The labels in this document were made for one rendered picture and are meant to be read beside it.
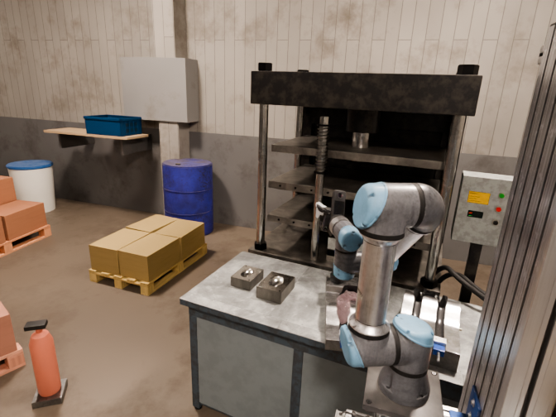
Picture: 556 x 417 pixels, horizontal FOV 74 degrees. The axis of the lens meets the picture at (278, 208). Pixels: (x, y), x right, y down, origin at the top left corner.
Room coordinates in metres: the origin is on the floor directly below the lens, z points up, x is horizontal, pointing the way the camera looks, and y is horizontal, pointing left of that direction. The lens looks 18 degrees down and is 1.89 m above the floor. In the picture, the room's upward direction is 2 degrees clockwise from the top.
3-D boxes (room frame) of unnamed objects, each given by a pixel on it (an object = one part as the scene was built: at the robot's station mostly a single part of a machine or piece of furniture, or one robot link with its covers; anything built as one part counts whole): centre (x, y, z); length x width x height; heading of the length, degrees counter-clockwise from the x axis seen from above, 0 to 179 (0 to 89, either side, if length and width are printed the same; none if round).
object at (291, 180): (2.63, -0.58, 1.27); 1.10 x 0.74 x 0.05; 67
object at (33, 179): (5.36, 3.71, 0.36); 0.59 x 0.59 x 0.72
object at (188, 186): (4.77, 1.21, 0.48); 0.66 x 0.64 x 0.96; 72
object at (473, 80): (2.59, -0.56, 1.75); 1.30 x 0.84 x 0.61; 67
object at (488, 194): (2.10, -1.23, 0.74); 0.30 x 0.22 x 1.47; 67
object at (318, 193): (2.34, -0.27, 1.10); 0.05 x 0.05 x 1.30
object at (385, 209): (0.90, -0.27, 1.41); 0.15 x 0.12 x 0.55; 98
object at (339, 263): (1.16, -0.26, 1.34); 0.11 x 0.08 x 0.11; 98
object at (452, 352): (1.54, -0.75, 0.87); 0.50 x 0.26 x 0.14; 157
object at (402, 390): (0.92, -0.41, 1.09); 0.15 x 0.15 x 0.10
